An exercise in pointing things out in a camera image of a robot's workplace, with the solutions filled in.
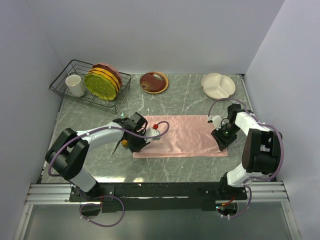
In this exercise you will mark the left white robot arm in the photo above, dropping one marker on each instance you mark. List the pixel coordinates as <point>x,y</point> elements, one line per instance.
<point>68,153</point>

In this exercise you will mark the green polka dot plate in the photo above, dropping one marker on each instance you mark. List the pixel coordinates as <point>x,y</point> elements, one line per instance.
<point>100,86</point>

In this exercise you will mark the black utensil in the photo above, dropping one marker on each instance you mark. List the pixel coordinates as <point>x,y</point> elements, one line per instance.
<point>115,147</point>

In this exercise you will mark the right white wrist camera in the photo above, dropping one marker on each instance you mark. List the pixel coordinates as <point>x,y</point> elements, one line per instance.
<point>215,120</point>

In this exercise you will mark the aluminium frame rail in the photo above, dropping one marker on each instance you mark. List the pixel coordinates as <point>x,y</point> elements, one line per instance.
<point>59,194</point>

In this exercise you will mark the dark red decorated plate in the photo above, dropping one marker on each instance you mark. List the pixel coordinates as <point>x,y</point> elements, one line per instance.
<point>154,82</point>

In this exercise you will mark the white cup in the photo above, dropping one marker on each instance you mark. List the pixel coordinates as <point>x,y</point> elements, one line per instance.
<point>75,85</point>

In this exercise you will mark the cream divided plate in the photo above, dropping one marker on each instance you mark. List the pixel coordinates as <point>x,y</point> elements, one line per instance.
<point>217,86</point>

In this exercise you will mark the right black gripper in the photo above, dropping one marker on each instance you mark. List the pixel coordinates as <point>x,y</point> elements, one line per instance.
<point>218,136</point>

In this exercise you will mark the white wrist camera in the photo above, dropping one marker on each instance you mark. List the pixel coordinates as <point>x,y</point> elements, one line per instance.
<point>215,120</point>
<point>152,133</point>

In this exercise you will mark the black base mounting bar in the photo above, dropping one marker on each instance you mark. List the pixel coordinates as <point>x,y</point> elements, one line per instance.
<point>153,196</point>

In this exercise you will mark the black wire dish rack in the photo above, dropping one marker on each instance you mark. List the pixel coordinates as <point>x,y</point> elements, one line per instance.
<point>81,68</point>

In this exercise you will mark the orange plate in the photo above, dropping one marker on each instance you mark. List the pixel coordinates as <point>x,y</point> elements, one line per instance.
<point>107,75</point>

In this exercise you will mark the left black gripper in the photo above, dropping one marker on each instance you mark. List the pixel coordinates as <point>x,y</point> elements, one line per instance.
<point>137,148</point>

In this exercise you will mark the pink satin napkin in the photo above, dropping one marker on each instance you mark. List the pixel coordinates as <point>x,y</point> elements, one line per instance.
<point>188,136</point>

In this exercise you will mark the dark pink plate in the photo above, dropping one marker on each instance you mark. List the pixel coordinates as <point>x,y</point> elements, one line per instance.
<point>110,69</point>

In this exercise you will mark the iridescent metal spoon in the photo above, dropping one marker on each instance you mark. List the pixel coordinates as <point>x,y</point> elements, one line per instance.
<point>124,142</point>

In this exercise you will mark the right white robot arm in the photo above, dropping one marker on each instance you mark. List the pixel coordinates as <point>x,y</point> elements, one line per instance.
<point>262,155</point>

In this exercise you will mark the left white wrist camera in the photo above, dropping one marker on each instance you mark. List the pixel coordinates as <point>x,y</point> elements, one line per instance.
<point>152,133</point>

